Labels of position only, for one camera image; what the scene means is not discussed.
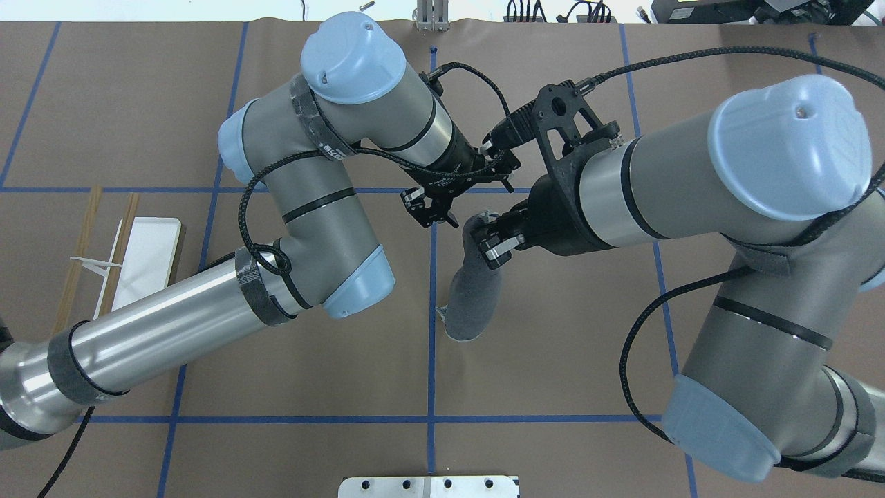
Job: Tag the wooden towel rack white base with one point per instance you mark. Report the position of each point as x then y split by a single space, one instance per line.
143 259

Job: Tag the white camera post with base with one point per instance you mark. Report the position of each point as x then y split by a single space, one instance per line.
431 486

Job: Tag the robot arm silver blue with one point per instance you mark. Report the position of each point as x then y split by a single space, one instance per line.
355 94
783 173

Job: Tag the black usb hub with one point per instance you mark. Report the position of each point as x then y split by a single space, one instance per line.
524 12

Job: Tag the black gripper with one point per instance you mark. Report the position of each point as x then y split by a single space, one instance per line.
459 164
555 213

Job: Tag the blue towel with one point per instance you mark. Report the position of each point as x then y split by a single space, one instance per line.
474 293

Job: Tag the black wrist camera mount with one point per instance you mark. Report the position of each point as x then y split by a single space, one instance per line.
562 121

